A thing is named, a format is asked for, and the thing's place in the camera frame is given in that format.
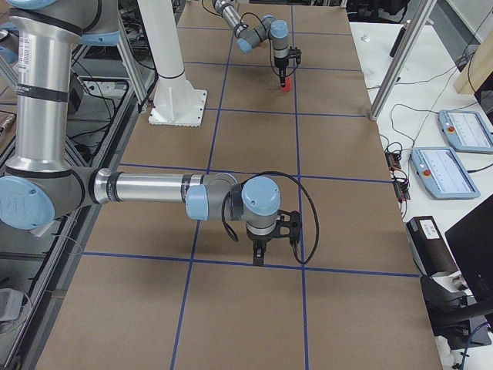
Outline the red block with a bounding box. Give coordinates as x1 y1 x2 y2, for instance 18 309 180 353
280 77 291 93

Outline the black box with label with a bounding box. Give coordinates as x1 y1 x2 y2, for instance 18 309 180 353
406 216 458 278

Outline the teach pendant near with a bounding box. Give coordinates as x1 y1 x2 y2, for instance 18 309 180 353
411 146 481 200

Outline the teach pendant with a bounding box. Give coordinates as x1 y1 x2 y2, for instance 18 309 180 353
411 146 481 200
438 109 492 154

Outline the teach pendant far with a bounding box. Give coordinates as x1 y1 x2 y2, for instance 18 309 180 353
438 109 492 154

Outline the black monitor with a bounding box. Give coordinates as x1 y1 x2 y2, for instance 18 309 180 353
445 196 492 301

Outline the near black camera cable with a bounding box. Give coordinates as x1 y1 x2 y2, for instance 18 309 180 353
220 170 320 264

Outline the white pedestal column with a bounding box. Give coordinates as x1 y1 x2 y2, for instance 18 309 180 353
138 0 207 127

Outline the aluminium frame post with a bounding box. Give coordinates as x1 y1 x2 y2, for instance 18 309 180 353
368 0 437 121

